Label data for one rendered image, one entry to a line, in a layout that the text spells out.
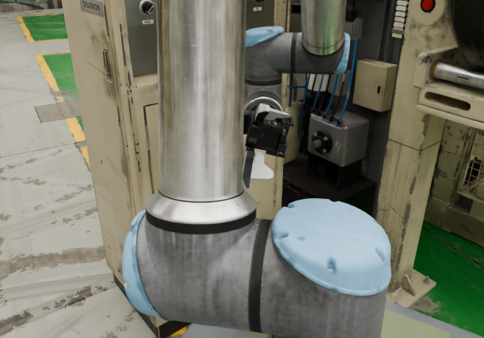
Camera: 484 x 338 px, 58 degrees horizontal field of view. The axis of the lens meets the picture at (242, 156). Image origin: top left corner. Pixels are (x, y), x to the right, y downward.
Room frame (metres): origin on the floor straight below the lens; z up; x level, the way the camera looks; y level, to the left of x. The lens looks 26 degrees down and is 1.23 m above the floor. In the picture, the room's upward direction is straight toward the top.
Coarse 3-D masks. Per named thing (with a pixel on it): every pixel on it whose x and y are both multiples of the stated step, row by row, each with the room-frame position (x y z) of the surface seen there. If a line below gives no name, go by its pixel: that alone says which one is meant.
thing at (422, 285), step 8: (416, 272) 1.39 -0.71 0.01; (416, 280) 1.35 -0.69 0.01; (424, 280) 1.34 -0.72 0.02; (432, 280) 1.35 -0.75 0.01; (400, 288) 1.30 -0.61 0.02; (416, 288) 1.30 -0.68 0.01; (424, 288) 1.30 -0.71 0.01; (392, 296) 1.26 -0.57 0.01; (400, 296) 1.26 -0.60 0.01; (408, 296) 1.26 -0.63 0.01; (416, 296) 1.26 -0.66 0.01; (400, 304) 1.22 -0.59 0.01; (408, 304) 1.22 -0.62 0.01
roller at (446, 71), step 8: (440, 64) 1.19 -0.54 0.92; (448, 64) 1.18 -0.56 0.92; (432, 72) 1.20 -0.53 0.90; (440, 72) 1.18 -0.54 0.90; (448, 72) 1.16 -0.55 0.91; (456, 72) 1.15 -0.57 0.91; (464, 72) 1.13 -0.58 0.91; (472, 72) 1.12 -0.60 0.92; (480, 72) 1.11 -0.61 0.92; (448, 80) 1.17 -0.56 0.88; (456, 80) 1.14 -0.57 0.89; (464, 80) 1.13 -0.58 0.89; (472, 80) 1.11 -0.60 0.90; (480, 80) 1.09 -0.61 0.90; (480, 88) 1.10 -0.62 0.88
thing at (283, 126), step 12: (252, 108) 0.88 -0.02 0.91; (276, 108) 0.89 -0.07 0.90; (252, 120) 0.78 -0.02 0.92; (264, 120) 0.80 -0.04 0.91; (276, 120) 0.82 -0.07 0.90; (288, 120) 0.85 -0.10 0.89; (252, 132) 0.78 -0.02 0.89; (264, 132) 0.78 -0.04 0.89; (276, 132) 0.78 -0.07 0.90; (264, 144) 0.78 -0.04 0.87; (276, 144) 0.78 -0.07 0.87
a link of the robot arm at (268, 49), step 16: (256, 32) 0.98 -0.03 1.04; (272, 32) 0.98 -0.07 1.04; (288, 32) 1.01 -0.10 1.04; (256, 48) 0.97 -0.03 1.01; (272, 48) 0.97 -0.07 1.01; (288, 48) 0.96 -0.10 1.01; (256, 64) 0.97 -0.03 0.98; (272, 64) 0.97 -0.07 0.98; (288, 64) 0.96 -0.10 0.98; (256, 80) 0.97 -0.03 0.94; (272, 80) 0.97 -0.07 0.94
